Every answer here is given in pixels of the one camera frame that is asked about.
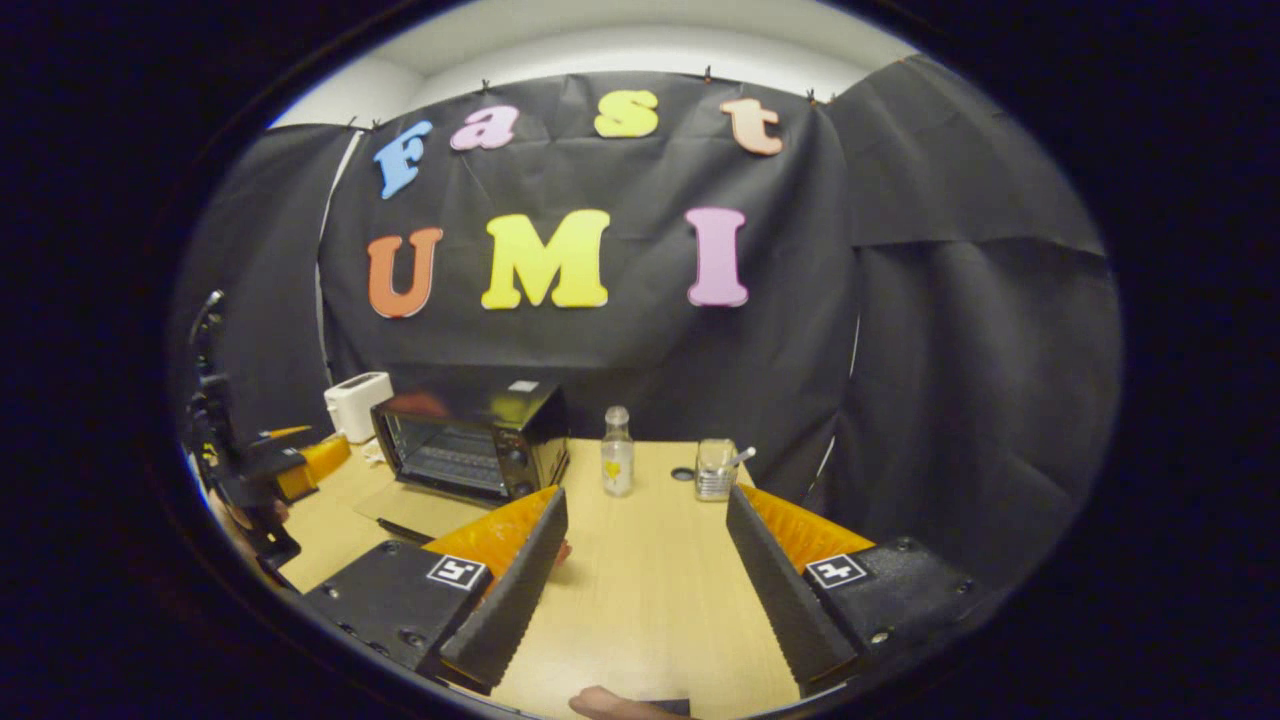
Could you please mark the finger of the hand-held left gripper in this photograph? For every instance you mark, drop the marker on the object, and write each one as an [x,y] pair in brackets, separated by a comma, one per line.
[320,460]

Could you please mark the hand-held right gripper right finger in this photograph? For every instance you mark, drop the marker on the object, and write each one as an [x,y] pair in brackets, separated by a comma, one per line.
[775,600]

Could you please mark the clear glass bottle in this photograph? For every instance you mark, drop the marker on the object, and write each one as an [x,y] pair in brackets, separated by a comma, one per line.
[617,465]

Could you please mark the brown meat steak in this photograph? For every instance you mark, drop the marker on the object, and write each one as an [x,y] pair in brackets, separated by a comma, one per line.
[563,553]

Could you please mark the black electric oven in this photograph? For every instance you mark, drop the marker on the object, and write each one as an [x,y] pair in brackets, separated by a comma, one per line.
[520,420]

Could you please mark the white divided dish with beans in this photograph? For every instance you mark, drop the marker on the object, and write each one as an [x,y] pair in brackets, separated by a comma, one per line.
[372,455]

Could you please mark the black backdrop cloth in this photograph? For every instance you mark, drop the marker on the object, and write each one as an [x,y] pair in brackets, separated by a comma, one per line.
[650,350]

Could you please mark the white toaster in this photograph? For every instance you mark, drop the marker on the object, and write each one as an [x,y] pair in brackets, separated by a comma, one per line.
[355,400]

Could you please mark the metal spoon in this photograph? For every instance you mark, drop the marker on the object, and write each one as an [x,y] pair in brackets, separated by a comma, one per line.
[745,455]

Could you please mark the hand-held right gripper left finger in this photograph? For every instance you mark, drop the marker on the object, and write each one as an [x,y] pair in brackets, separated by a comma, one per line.
[515,600]

